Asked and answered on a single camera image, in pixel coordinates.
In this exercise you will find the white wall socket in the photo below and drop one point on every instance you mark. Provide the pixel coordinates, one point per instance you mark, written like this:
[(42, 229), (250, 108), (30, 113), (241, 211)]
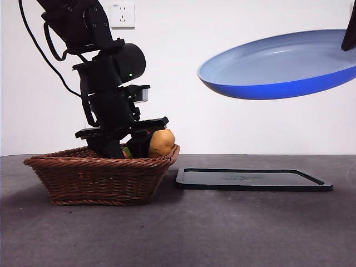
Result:
[(123, 16)]

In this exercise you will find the black rectangular tray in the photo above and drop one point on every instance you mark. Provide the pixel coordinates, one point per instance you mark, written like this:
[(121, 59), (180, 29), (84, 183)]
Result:
[(250, 180)]

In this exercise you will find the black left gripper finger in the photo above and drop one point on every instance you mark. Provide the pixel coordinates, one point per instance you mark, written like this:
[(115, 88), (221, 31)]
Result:
[(109, 148), (140, 144)]

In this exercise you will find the orange carrot with green leaves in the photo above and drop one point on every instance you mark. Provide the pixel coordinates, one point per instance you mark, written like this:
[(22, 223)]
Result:
[(127, 153)]

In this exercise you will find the brown wicker basket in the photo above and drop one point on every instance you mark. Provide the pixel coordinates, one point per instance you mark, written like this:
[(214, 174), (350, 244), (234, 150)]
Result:
[(97, 180)]

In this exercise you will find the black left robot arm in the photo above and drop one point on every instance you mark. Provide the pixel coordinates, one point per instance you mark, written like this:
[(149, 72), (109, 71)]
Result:
[(91, 25)]

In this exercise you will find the brown potato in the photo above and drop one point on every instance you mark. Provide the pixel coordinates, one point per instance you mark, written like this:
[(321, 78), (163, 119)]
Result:
[(162, 143)]

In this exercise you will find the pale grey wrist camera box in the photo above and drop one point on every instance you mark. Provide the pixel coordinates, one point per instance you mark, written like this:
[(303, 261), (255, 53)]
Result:
[(145, 94)]

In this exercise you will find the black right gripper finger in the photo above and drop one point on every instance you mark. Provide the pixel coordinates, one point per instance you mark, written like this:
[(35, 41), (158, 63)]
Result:
[(351, 33)]

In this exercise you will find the blue round plate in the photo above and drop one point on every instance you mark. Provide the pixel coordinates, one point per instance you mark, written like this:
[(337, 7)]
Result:
[(272, 69)]

